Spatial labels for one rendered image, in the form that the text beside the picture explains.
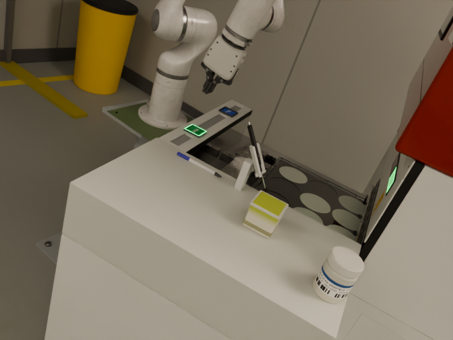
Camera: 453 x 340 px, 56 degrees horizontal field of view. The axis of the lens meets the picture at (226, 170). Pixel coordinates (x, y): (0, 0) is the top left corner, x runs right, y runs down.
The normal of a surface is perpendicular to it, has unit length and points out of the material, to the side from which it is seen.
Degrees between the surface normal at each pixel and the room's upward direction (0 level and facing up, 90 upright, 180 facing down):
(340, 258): 0
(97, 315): 90
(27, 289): 0
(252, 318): 90
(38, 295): 0
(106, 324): 90
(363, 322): 90
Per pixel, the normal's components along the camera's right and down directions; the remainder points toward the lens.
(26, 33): 0.77, 0.51
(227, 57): -0.35, 0.39
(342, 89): -0.56, 0.25
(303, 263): 0.30, -0.83
